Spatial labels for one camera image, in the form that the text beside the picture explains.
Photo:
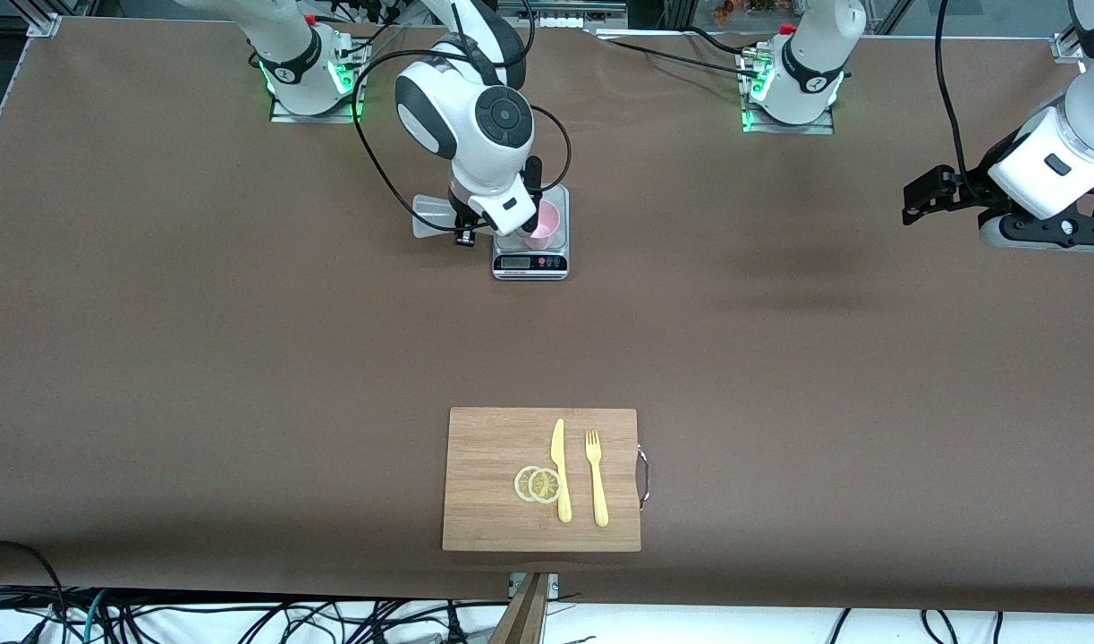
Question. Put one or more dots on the small metal bracket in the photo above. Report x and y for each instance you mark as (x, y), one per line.
(554, 586)

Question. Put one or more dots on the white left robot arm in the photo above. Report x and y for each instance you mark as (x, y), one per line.
(815, 63)

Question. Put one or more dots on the yellow plastic knife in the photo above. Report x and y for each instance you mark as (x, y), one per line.
(562, 492)

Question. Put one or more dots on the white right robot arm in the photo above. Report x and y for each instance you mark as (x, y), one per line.
(475, 116)

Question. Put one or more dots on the pink plastic cup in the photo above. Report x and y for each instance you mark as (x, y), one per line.
(548, 224)

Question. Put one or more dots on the translucent sauce bottle orange cap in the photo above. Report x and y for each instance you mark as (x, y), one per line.
(430, 215)

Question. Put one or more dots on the lemon slice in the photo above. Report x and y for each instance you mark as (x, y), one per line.
(521, 484)
(544, 486)

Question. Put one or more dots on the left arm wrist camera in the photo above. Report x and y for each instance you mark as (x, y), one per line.
(1043, 233)

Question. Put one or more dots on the wooden post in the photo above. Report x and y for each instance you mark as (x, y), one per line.
(524, 617)

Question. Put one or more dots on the yellow plastic fork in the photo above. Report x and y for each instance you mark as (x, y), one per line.
(599, 496)

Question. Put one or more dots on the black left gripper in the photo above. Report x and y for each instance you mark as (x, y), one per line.
(974, 187)

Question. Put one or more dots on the wooden cutting board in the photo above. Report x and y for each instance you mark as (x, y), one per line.
(484, 519)

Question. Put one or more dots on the white power strip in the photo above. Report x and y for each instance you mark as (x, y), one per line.
(564, 23)

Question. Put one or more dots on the aluminium frame profile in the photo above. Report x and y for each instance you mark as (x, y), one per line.
(44, 25)
(1069, 46)

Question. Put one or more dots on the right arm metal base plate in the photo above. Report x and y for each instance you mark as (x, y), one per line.
(354, 112)

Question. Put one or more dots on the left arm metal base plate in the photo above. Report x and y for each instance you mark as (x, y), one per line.
(824, 128)

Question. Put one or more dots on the brown table cover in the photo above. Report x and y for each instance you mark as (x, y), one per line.
(242, 402)

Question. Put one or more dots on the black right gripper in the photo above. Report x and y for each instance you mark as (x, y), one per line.
(534, 175)

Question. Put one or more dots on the silver digital kitchen scale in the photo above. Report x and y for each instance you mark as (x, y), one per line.
(529, 264)

